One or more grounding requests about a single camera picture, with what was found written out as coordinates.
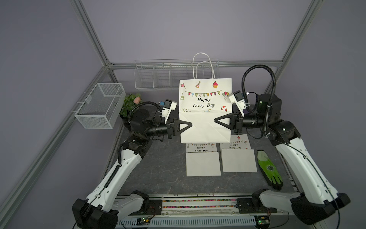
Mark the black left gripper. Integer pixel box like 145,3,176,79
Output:
145,117,192,140

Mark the large white party paper bag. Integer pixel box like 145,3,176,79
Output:
220,134,257,173

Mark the small white party paper bag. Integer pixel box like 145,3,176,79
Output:
186,143,221,177

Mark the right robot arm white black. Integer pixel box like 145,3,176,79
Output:
214,65,351,225

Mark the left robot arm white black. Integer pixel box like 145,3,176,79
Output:
72,100,193,229

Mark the potted plant with pink flower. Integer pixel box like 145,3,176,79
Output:
120,93,142,124

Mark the green black work glove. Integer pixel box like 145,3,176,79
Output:
257,150,283,190

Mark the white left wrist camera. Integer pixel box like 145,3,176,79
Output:
159,99,177,124

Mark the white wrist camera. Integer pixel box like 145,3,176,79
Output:
228,91,259,117
159,99,177,124

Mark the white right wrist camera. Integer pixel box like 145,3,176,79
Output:
228,91,259,117

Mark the white wire wall shelf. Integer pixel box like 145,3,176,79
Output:
134,58,220,89

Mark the white wire side basket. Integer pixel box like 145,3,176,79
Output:
74,83,126,129

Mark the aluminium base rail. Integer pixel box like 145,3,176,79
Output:
77,194,307,229

